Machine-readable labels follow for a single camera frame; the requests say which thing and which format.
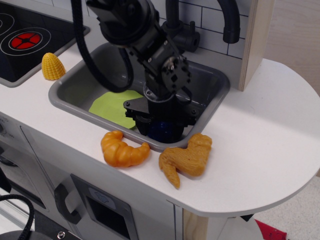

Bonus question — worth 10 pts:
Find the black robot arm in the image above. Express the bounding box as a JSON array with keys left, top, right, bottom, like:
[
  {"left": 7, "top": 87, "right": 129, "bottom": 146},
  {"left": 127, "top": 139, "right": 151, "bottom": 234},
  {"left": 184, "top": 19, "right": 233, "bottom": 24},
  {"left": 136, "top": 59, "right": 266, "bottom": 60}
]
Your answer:
[{"left": 71, "top": 0, "right": 196, "bottom": 143}]

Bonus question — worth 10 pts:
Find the red cloth piece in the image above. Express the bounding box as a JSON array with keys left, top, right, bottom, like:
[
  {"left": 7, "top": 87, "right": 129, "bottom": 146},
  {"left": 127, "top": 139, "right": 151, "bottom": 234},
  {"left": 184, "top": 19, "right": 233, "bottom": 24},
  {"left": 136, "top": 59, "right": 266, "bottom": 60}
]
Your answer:
[{"left": 255, "top": 220, "right": 287, "bottom": 240}]

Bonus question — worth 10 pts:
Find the black braided cable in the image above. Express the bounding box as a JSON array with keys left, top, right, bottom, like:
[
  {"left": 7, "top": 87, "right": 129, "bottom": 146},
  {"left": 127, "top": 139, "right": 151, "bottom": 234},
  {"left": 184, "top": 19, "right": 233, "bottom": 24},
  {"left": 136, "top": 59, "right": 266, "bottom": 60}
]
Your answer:
[{"left": 0, "top": 194, "right": 35, "bottom": 240}]

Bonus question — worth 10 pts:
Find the white toy oven door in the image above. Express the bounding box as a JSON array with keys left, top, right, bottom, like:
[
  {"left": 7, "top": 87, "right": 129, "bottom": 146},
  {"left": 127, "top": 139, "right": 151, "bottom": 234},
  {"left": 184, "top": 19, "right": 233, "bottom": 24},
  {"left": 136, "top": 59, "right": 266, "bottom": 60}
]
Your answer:
[{"left": 22, "top": 126, "right": 176, "bottom": 240}]

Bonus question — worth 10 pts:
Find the white control knob panel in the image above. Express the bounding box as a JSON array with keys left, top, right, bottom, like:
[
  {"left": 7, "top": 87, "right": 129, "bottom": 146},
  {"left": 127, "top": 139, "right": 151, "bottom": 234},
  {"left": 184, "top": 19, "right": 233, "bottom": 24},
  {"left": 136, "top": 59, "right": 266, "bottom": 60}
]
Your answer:
[{"left": 0, "top": 113, "right": 25, "bottom": 147}]

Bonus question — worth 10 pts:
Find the toy fried chicken wing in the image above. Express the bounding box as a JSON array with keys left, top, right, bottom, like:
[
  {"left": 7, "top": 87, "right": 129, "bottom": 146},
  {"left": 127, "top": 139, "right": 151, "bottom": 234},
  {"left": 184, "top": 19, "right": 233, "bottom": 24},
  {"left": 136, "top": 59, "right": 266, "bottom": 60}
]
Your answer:
[{"left": 158, "top": 133, "right": 213, "bottom": 189}]

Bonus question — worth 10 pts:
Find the black toy stovetop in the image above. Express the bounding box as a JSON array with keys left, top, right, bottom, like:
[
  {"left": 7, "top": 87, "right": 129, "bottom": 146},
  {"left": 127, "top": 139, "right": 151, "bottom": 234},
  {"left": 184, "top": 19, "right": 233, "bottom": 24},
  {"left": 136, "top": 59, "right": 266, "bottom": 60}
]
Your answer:
[{"left": 0, "top": 2, "right": 76, "bottom": 88}]

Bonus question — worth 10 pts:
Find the grey plastic sink basin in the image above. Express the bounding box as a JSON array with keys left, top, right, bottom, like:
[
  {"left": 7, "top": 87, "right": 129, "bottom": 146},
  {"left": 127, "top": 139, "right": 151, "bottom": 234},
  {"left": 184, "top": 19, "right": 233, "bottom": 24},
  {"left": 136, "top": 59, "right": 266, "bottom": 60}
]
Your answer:
[{"left": 48, "top": 55, "right": 230, "bottom": 152}]

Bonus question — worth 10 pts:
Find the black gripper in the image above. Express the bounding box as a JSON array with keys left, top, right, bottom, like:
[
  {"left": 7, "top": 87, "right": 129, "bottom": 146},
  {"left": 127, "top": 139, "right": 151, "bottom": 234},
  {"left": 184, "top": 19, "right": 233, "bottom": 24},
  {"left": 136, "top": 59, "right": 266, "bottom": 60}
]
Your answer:
[{"left": 123, "top": 86, "right": 200, "bottom": 142}]

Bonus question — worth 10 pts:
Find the green paper plate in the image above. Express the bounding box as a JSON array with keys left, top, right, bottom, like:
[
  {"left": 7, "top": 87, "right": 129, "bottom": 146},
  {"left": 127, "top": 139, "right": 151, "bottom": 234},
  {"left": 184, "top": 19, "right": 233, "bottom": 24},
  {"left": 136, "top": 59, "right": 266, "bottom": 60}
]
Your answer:
[{"left": 89, "top": 90, "right": 143, "bottom": 129}]

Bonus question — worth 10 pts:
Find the orange toy croissant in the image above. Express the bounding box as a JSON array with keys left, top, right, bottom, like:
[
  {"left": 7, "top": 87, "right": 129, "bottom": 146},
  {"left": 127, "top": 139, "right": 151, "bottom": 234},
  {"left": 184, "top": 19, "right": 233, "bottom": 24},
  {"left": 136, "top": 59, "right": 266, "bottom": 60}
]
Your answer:
[{"left": 100, "top": 130, "right": 151, "bottom": 168}]

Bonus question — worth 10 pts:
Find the black toy faucet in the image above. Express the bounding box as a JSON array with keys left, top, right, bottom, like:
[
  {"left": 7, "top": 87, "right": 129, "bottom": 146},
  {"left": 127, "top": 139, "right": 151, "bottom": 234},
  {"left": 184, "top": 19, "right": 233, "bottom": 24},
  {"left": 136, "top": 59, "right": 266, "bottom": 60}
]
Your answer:
[{"left": 162, "top": 0, "right": 241, "bottom": 54}]

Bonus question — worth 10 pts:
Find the black oven door handle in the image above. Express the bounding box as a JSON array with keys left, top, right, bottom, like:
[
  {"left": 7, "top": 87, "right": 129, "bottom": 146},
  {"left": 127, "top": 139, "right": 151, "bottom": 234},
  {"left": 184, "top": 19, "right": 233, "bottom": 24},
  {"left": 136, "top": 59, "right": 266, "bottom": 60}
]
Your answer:
[{"left": 54, "top": 183, "right": 81, "bottom": 225}]

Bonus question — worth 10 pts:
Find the wooden side post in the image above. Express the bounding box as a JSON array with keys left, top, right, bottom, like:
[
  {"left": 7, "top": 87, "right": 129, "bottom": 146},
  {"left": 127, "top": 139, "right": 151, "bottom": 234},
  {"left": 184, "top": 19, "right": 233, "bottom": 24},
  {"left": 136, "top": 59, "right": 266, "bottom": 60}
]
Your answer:
[{"left": 238, "top": 0, "right": 275, "bottom": 91}]

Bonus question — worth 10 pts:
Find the blue toy blueberry cluster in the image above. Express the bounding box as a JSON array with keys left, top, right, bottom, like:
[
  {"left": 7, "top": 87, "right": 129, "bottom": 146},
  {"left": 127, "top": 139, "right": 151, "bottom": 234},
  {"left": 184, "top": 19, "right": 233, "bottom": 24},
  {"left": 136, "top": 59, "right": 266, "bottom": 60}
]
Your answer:
[{"left": 147, "top": 121, "right": 173, "bottom": 143}]

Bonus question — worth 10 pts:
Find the yellow toy corn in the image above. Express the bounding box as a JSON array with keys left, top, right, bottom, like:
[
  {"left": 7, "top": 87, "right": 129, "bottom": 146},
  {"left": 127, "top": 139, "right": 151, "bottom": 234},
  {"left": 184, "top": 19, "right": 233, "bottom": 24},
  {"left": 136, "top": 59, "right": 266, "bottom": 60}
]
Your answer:
[{"left": 41, "top": 52, "right": 66, "bottom": 81}]

